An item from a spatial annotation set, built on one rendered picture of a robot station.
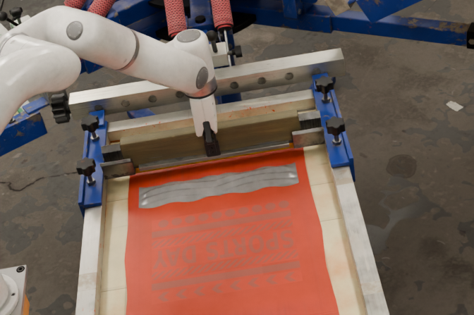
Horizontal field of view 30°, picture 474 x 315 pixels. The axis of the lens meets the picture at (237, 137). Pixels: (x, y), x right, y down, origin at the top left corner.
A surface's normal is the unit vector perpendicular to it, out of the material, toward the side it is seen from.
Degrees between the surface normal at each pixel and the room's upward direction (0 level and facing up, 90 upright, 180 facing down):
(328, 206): 0
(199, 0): 0
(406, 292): 0
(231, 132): 90
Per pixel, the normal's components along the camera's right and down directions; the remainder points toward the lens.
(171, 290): -0.15, -0.77
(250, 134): 0.07, 0.61
